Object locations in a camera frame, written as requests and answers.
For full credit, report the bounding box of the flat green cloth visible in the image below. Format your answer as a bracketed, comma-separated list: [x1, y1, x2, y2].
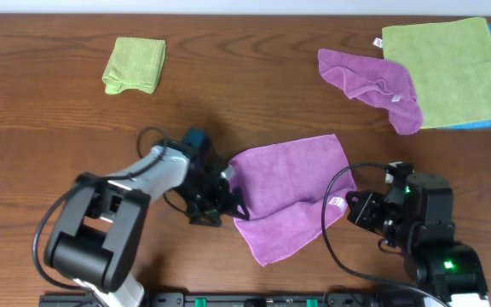
[382, 17, 491, 129]

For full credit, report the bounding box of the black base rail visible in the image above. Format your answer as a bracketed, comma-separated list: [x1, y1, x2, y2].
[38, 291, 471, 307]

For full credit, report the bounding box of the left black cable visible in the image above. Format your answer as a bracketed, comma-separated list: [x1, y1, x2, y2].
[32, 125, 195, 295]

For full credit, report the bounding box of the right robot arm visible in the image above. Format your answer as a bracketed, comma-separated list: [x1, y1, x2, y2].
[346, 173, 489, 306]

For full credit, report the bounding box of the purple cloth with label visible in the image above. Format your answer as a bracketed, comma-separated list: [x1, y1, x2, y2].
[229, 134, 349, 266]

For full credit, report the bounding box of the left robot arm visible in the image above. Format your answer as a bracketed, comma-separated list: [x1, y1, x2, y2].
[43, 142, 250, 306]

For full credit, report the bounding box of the folded green cloth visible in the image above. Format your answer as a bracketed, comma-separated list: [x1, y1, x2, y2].
[102, 38, 166, 95]

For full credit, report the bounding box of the black cable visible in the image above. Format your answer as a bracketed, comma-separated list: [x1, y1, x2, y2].
[321, 162, 451, 307]
[32, 125, 195, 295]

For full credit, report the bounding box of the right black cable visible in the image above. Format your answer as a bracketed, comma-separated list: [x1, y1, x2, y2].
[321, 162, 451, 307]

